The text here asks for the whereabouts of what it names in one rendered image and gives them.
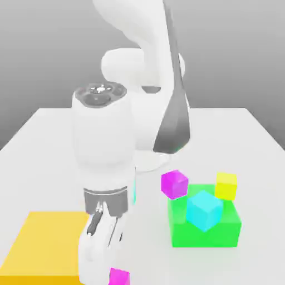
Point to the large yellow box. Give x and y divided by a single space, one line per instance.
40 245

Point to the small cyan cube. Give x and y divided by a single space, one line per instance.
203 211

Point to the large green box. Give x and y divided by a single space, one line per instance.
200 238

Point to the small magenta cube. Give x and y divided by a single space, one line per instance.
120 277
173 184

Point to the small yellow cube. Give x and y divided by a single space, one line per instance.
226 186

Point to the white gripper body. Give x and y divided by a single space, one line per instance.
95 256

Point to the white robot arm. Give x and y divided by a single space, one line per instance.
102 138

